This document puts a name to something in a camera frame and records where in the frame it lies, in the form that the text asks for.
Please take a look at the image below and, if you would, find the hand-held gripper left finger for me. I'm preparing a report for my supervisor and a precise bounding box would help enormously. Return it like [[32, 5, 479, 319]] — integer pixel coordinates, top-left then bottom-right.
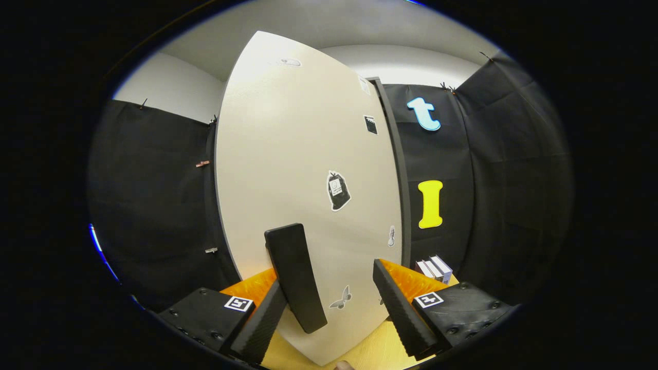
[[157, 267, 289, 365]]

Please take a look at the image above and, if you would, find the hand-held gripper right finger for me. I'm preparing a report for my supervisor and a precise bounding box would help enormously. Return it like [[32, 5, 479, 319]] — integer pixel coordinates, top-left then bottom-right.
[[372, 258, 517, 360]]

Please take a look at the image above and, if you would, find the black door handle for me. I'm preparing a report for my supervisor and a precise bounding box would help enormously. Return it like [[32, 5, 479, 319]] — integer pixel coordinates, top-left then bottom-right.
[[264, 223, 328, 334]]

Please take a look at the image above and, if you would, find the dark grey shoe cabinet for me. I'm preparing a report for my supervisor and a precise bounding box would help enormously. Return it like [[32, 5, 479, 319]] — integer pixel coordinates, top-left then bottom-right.
[[367, 77, 413, 269]]

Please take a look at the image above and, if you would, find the beige shoe cabinet door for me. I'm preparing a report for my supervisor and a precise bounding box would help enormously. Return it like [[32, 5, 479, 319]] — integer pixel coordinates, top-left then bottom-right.
[[214, 30, 404, 367]]

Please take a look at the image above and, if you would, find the black backdrop cloth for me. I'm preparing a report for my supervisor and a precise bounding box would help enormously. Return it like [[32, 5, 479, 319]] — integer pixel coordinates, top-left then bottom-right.
[[86, 50, 574, 312]]

